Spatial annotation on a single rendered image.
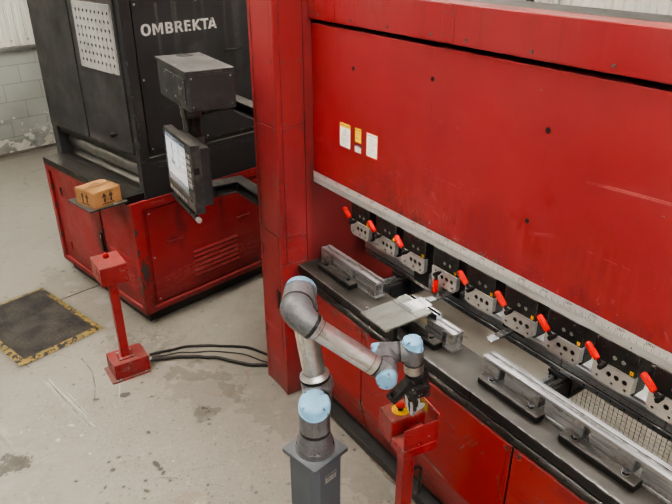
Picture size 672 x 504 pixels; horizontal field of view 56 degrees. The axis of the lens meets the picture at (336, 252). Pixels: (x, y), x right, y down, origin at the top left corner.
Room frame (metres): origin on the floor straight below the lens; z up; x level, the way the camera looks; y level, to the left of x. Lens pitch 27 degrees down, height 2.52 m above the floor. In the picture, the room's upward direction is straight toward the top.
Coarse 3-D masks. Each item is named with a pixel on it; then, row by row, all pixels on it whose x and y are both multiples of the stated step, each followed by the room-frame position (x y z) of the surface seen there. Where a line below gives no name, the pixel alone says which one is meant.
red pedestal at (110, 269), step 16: (96, 256) 3.37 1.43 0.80; (112, 256) 3.37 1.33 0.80; (96, 272) 3.27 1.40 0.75; (112, 272) 3.24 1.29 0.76; (112, 288) 3.30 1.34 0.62; (112, 304) 3.30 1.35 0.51; (112, 352) 3.35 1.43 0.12; (128, 352) 3.32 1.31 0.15; (144, 352) 3.35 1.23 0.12; (112, 368) 3.26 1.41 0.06; (128, 368) 3.25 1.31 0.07; (144, 368) 3.30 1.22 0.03
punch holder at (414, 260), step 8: (408, 232) 2.55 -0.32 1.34; (408, 240) 2.54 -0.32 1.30; (416, 240) 2.50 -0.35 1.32; (408, 248) 2.54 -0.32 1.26; (416, 248) 2.50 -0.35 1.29; (424, 248) 2.45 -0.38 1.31; (432, 248) 2.47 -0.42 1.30; (408, 256) 2.53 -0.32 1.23; (416, 256) 2.49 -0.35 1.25; (424, 256) 2.45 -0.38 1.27; (432, 256) 2.47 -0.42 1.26; (408, 264) 2.53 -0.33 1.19; (416, 264) 2.49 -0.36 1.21; (424, 264) 2.45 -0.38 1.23; (432, 264) 2.48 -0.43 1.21; (424, 272) 2.46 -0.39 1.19
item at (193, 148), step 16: (176, 128) 3.29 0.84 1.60; (192, 144) 3.01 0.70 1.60; (192, 160) 2.97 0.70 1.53; (208, 160) 3.04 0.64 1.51; (192, 176) 2.97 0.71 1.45; (208, 176) 3.04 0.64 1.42; (176, 192) 3.25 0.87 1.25; (192, 192) 3.00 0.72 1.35; (208, 192) 3.03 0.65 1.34; (192, 208) 3.02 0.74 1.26
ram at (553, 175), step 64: (320, 64) 3.13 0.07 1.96; (384, 64) 2.72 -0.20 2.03; (448, 64) 2.41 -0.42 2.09; (512, 64) 2.16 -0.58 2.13; (320, 128) 3.13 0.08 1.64; (384, 128) 2.71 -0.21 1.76; (448, 128) 2.38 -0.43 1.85; (512, 128) 2.13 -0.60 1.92; (576, 128) 1.93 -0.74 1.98; (640, 128) 1.76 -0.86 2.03; (384, 192) 2.69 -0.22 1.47; (448, 192) 2.36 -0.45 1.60; (512, 192) 2.10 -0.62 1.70; (576, 192) 1.89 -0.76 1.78; (640, 192) 1.72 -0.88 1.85; (512, 256) 2.07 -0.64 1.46; (576, 256) 1.86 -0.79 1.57; (640, 256) 1.69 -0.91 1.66; (576, 320) 1.82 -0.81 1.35; (640, 320) 1.65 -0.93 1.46
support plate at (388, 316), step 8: (384, 304) 2.49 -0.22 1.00; (392, 304) 2.49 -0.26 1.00; (368, 312) 2.43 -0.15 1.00; (376, 312) 2.43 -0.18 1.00; (384, 312) 2.43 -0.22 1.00; (392, 312) 2.43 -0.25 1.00; (400, 312) 2.43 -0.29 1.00; (408, 312) 2.43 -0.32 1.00; (416, 312) 2.43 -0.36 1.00; (424, 312) 2.43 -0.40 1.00; (376, 320) 2.36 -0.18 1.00; (384, 320) 2.36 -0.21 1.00; (392, 320) 2.36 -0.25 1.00; (400, 320) 2.36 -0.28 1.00; (408, 320) 2.36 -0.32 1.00; (384, 328) 2.30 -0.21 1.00; (392, 328) 2.30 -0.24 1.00
